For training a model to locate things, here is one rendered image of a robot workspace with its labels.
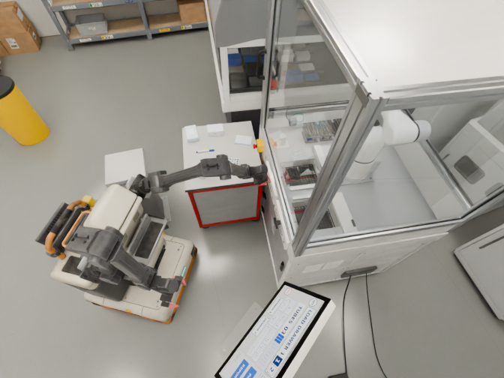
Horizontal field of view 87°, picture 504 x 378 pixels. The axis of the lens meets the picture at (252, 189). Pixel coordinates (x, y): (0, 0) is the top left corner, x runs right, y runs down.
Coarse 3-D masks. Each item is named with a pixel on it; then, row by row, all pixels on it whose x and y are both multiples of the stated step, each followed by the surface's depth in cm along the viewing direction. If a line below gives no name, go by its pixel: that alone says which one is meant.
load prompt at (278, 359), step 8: (304, 312) 112; (312, 312) 110; (304, 320) 108; (296, 328) 108; (288, 336) 107; (296, 336) 105; (288, 344) 104; (280, 352) 103; (288, 352) 101; (272, 360) 103; (280, 360) 100; (272, 368) 100; (272, 376) 97
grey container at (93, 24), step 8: (80, 16) 406; (88, 16) 409; (96, 16) 412; (104, 16) 412; (80, 24) 391; (88, 24) 394; (96, 24) 396; (104, 24) 401; (80, 32) 398; (88, 32) 402; (96, 32) 405; (104, 32) 407
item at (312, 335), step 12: (300, 288) 125; (324, 300) 111; (264, 312) 126; (324, 312) 107; (252, 324) 125; (312, 324) 105; (324, 324) 107; (312, 336) 103; (300, 348) 100; (228, 360) 116; (288, 360) 99; (300, 360) 99; (288, 372) 96
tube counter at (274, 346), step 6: (282, 330) 111; (288, 330) 110; (276, 336) 111; (282, 336) 109; (276, 342) 108; (270, 348) 108; (276, 348) 106; (264, 354) 107; (270, 354) 105; (264, 360) 105; (264, 366) 103
